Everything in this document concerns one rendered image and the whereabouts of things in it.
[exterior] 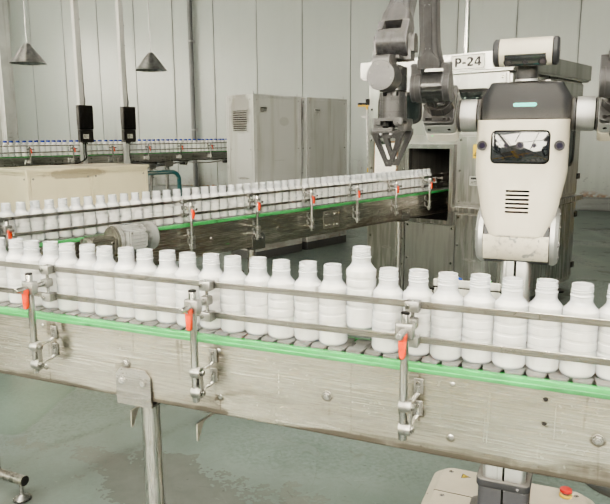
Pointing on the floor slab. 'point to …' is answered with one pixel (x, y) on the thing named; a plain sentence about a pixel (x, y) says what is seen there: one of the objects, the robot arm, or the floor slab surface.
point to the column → (1, 70)
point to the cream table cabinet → (67, 182)
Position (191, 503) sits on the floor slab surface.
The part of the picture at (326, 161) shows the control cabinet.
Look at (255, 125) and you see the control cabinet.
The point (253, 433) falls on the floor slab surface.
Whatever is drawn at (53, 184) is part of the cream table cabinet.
